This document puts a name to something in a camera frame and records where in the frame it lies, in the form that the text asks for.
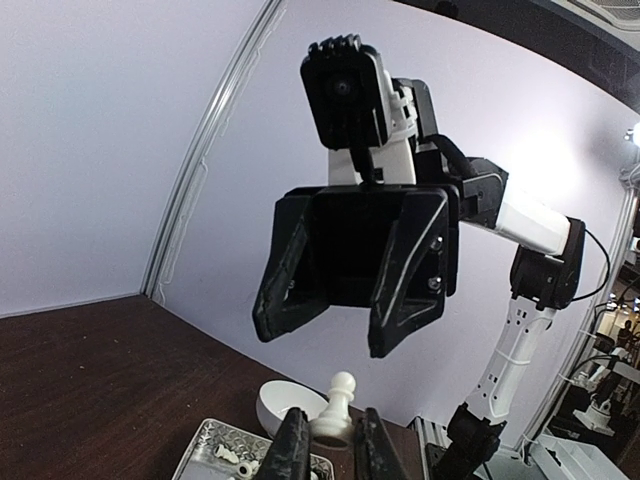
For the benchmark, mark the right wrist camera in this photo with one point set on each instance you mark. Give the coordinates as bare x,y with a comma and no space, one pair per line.
367,121

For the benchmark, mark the right aluminium frame post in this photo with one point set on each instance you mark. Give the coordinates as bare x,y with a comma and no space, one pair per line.
194,170

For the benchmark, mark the white ceramic bowl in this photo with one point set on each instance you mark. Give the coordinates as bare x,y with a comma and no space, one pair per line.
276,397

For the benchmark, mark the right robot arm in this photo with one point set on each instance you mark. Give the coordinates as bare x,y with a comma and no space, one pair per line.
543,279

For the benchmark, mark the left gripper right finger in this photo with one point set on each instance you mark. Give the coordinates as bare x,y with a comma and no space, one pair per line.
374,454

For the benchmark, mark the white chess piece pile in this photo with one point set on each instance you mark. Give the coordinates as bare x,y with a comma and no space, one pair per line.
231,462

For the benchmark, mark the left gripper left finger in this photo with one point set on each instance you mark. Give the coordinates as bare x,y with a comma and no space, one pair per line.
289,457

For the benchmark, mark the front aluminium rail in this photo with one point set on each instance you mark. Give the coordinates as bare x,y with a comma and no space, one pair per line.
421,427

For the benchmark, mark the pink plastic basket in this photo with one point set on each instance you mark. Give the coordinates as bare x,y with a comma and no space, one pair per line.
198,461

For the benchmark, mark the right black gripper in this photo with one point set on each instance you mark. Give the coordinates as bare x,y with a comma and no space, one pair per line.
393,249

